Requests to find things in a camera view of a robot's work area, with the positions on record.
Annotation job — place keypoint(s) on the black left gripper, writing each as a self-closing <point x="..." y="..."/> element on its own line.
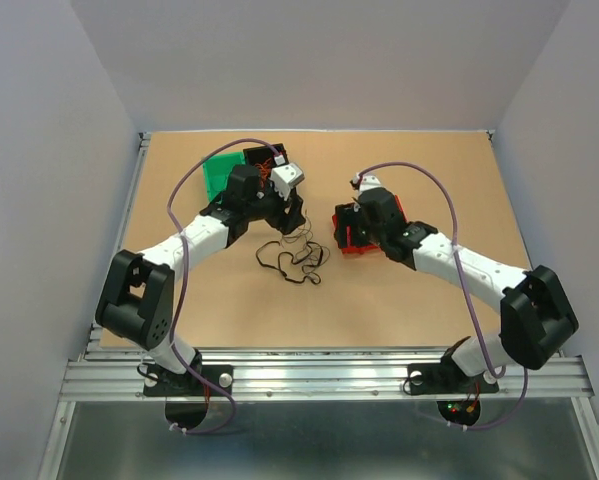
<point x="283" y="222"/>

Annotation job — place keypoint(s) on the red plastic bin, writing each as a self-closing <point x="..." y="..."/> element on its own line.
<point x="342" y="221"/>

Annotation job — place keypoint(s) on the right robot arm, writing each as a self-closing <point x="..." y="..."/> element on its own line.
<point x="536" y="317"/>

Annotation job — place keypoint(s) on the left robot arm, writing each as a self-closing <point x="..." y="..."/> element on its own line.
<point x="137" y="300"/>

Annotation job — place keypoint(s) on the black plastic bin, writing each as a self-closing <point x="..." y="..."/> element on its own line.
<point x="261" y="157"/>

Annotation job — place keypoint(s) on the green plastic bin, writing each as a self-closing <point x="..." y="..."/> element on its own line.
<point x="216" y="171"/>

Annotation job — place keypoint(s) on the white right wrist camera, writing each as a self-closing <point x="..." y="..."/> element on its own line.
<point x="365" y="182"/>

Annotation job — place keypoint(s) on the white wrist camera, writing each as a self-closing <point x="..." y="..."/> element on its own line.
<point x="285" y="176"/>
<point x="365" y="182"/>

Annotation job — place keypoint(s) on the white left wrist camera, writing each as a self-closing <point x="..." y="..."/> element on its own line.
<point x="285" y="176"/>

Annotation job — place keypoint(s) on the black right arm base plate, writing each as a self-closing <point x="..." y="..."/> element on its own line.
<point x="440" y="379"/>

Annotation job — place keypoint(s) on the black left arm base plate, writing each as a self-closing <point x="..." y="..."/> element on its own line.
<point x="161" y="383"/>

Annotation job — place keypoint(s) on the aluminium mounting rail frame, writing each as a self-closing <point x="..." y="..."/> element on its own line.
<point x="322" y="413"/>

